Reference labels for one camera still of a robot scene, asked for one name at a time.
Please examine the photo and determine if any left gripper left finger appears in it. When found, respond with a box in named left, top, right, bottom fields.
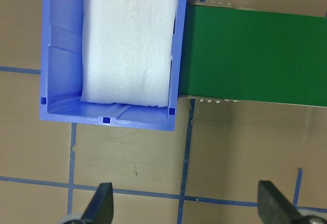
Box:
left=80, top=183, right=114, bottom=224

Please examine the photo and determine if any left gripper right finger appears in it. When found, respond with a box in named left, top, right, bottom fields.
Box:
left=257, top=180, right=302, bottom=224

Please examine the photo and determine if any brown paper table cover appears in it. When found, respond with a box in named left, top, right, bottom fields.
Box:
left=1, top=0, right=326, bottom=223

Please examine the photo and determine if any green conveyor belt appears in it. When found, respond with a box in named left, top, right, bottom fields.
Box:
left=179, top=5, right=326, bottom=107

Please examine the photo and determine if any white foam pad left bin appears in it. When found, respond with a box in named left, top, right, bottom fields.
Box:
left=81, top=0, right=177, bottom=107

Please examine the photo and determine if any left blue bin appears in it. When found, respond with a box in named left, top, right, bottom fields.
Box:
left=40, top=0, right=186, bottom=131

